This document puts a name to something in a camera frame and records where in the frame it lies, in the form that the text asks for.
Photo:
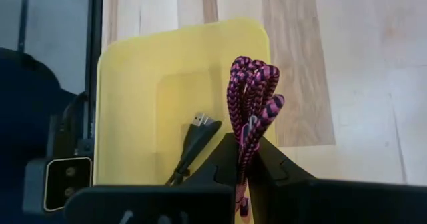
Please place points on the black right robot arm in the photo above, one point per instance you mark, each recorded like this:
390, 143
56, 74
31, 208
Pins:
20, 117

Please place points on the thin dark frame rod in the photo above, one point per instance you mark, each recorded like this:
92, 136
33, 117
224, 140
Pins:
23, 17

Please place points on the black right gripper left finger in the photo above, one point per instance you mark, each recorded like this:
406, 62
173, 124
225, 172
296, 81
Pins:
153, 204

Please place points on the yellow translucent plastic bin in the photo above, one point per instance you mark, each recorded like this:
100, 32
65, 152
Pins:
133, 100

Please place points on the black table frame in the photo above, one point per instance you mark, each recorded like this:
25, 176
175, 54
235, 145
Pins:
95, 34

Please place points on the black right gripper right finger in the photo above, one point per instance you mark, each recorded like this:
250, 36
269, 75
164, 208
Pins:
317, 204

